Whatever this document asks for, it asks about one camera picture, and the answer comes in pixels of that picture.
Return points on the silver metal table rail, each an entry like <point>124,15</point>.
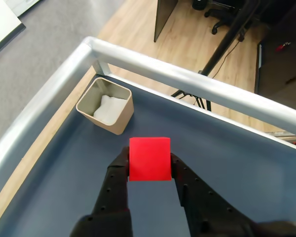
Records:
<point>162,71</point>

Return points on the white furniture panel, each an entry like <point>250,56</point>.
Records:
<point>2,27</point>

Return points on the beige open box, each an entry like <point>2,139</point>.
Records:
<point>123,116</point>

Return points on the black office chair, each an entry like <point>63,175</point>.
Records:
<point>222,14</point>

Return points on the black cabinet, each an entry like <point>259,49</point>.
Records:
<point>283,71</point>

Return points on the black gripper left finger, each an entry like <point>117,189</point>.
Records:
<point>111,197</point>

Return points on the small red object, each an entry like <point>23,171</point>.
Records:
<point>281,47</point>

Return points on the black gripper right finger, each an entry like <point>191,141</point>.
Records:
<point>204,209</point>

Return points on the black tripod stand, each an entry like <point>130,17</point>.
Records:
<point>224,42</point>

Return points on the white crumpled cloth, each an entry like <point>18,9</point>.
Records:
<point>108,111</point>

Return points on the dark partition panel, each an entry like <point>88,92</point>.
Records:
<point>162,17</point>

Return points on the red cube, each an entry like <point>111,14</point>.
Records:
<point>150,160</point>

